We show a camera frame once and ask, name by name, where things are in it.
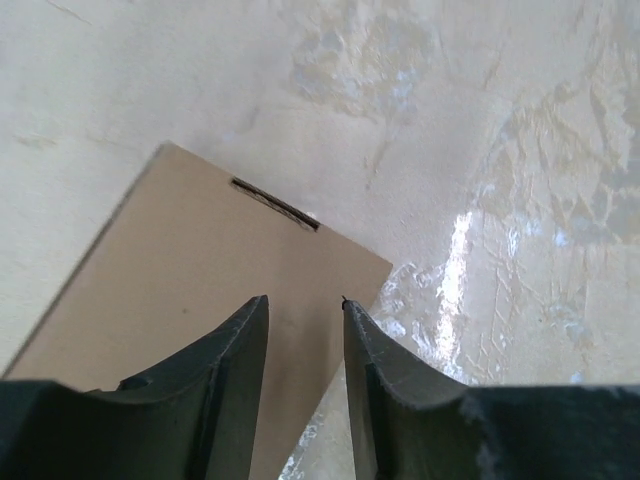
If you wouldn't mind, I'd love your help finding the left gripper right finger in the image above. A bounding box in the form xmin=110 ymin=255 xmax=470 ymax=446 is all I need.
xmin=342 ymin=299 xmax=639 ymax=479

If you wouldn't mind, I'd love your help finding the brown cardboard express box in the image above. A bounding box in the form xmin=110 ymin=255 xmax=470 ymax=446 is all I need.
xmin=1 ymin=144 xmax=391 ymax=479

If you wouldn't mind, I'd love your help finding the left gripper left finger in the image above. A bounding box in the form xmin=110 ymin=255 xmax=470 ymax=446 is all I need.
xmin=1 ymin=295 xmax=269 ymax=479

